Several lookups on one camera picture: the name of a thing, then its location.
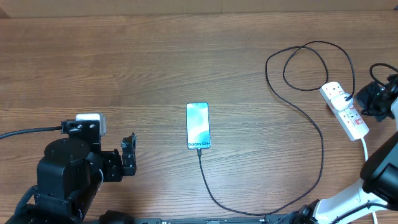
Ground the Samsung Galaxy smartphone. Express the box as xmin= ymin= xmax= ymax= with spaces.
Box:
xmin=186 ymin=102 xmax=211 ymax=149

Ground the black USB charging cable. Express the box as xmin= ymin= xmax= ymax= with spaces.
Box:
xmin=196 ymin=40 xmax=356 ymax=217

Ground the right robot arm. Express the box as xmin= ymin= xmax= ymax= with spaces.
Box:
xmin=290 ymin=75 xmax=397 ymax=224

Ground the white charger plug adapter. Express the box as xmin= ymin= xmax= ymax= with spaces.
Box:
xmin=329 ymin=93 xmax=353 ymax=113

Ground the white power strip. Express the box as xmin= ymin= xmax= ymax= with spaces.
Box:
xmin=320 ymin=82 xmax=369 ymax=141

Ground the white power strip cord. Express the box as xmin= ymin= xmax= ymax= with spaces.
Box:
xmin=359 ymin=138 xmax=379 ymax=224

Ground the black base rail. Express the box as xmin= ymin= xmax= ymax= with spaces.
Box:
xmin=83 ymin=210 xmax=312 ymax=224

